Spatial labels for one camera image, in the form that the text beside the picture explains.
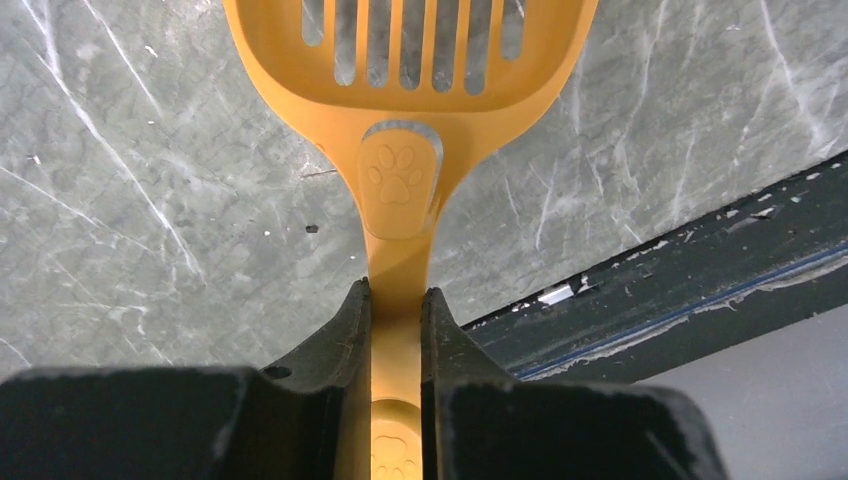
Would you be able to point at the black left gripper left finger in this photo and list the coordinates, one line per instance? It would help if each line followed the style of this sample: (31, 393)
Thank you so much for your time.
(305, 416)

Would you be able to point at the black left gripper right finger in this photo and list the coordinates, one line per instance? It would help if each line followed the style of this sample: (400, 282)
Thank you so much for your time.
(480, 422)

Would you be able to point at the yellow slotted plastic scoop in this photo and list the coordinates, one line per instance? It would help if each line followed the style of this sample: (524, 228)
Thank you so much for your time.
(405, 102)

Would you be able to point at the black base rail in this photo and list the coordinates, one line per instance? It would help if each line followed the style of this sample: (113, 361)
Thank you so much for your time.
(764, 262)

